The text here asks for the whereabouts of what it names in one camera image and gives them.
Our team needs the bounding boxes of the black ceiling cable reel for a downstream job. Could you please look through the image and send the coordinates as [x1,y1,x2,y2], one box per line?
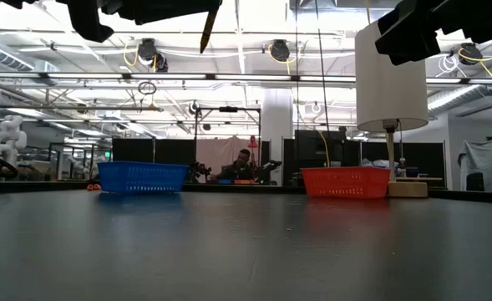
[136,37,170,73]
[457,41,484,66]
[269,38,292,63]

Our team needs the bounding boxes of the white shade table lamp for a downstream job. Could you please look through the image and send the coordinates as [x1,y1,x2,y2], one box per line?
[353,19,430,198]

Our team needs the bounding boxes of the black partition panel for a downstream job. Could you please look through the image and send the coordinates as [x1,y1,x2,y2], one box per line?
[360,140,447,188]
[155,138,197,165]
[111,137,155,163]

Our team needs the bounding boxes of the blue plastic basket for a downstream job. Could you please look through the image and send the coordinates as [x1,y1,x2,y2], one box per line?
[97,161,190,196]

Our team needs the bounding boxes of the grey cloth cover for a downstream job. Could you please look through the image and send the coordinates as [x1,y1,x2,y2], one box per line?
[457,138,492,192]

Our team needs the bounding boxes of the person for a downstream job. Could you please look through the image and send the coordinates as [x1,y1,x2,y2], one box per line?
[209,148,258,184]

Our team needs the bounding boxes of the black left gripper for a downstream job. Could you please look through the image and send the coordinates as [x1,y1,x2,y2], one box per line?
[67,0,224,43]

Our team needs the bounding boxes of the black metal gantry frame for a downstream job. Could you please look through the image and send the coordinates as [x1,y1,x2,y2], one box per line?
[193,105,263,185]

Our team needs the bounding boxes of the red plastic basket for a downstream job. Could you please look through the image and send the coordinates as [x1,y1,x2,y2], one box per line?
[299,166,392,200]

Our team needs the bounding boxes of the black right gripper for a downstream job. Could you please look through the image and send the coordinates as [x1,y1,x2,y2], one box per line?
[373,0,445,67]

